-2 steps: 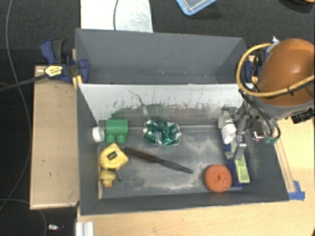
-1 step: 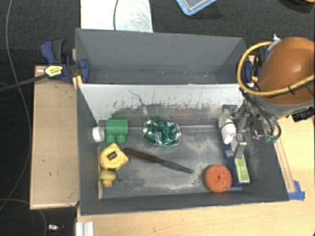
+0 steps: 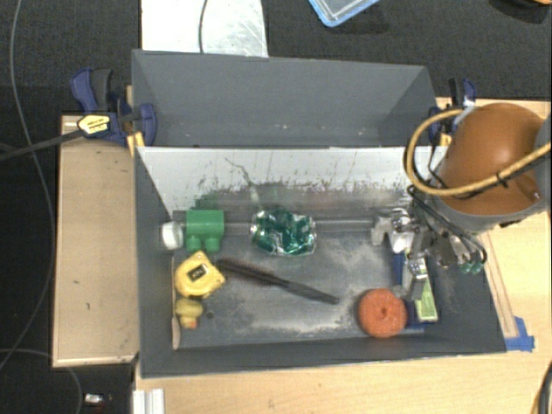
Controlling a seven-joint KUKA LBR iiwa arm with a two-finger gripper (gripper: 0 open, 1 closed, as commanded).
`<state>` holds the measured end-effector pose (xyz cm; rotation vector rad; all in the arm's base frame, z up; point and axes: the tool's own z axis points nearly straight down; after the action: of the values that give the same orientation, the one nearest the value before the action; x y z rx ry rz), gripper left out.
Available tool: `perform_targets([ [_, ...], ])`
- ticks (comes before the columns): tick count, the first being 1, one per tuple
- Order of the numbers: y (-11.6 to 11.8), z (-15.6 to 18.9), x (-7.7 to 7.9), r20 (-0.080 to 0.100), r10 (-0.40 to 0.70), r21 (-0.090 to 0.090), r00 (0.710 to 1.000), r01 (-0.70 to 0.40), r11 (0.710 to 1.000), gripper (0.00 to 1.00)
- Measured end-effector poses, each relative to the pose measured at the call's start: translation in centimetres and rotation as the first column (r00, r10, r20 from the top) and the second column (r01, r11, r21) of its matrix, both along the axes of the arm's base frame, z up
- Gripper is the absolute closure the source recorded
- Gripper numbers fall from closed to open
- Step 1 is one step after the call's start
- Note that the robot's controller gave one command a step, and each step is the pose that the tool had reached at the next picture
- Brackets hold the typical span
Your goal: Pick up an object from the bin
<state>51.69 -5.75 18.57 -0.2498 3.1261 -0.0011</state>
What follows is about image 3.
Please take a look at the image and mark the orange round sponge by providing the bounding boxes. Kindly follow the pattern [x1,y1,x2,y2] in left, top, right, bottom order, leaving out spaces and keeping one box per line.
[356,287,409,339]

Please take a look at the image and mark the pale wood flat board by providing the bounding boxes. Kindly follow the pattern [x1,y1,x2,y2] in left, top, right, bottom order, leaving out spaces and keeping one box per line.
[51,114,140,368]

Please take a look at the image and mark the yellow rubber duck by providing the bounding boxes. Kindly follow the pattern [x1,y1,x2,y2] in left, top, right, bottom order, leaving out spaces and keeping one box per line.
[174,297,204,330]

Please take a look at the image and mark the white small cylinder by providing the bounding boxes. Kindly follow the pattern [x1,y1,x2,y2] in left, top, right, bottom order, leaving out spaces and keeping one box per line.
[160,221,185,250]

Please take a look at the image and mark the blue and green box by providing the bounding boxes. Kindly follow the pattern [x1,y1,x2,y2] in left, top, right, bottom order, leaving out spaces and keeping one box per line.
[391,251,440,329]

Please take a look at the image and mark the green shiny crumpled packet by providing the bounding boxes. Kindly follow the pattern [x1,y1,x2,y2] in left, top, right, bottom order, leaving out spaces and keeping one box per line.
[249,207,317,257]

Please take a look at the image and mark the yellow tape measure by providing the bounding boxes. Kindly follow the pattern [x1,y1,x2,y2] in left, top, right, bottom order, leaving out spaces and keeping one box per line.
[172,250,227,299]

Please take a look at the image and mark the grey metal bin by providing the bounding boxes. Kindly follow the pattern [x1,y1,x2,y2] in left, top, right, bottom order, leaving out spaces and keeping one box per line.
[130,48,508,379]

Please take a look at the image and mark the black long brush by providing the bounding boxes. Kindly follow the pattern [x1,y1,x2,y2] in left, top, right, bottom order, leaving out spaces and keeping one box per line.
[215,257,341,306]

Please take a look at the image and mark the green toy block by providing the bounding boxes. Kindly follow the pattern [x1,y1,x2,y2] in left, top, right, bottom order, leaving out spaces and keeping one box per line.
[184,208,226,253]

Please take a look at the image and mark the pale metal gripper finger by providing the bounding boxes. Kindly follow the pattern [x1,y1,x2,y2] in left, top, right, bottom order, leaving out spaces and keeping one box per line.
[406,260,429,304]

